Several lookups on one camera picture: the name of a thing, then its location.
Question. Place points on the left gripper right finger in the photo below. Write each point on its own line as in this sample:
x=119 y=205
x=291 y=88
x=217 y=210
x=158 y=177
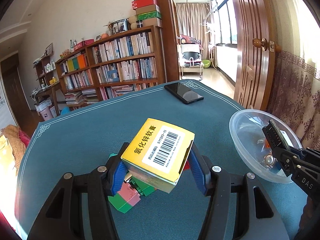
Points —
x=237 y=200

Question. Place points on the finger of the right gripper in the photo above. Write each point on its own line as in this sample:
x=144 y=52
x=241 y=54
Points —
x=307 y=154
x=302 y=173

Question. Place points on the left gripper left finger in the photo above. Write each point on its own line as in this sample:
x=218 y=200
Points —
x=61 y=216

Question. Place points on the green pink toy block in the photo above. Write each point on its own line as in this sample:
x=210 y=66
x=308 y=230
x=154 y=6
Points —
x=125 y=199

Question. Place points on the red long toy block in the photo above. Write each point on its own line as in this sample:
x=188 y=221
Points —
x=186 y=166

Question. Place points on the yellow white medicine box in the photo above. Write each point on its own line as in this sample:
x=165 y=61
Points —
x=158 y=153

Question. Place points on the white red medicine box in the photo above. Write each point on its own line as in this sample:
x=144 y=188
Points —
x=286 y=137

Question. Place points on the black folding comb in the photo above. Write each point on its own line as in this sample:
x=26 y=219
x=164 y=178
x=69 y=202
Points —
x=274 y=136

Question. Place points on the orange yellow toy block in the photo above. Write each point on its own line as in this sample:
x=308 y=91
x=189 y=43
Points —
x=266 y=144

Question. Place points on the green orange toy block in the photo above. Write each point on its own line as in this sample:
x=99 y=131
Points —
x=143 y=188

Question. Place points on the patterned purple curtain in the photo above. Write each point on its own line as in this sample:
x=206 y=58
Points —
x=294 y=97

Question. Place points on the clear plastic bowl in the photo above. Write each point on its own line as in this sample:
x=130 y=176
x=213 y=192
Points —
x=245 y=127

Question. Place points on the teal table mat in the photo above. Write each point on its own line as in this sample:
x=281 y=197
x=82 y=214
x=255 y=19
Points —
x=82 y=140

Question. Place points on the wooden door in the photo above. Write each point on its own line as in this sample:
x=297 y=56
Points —
x=257 y=48

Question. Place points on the black smartphone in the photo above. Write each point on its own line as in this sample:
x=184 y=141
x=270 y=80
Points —
x=183 y=93

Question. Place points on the small wooden shelf desk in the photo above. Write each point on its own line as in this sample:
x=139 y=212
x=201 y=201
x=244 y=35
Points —
x=48 y=80

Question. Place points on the wooden bookshelf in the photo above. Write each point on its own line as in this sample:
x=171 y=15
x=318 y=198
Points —
x=113 y=66

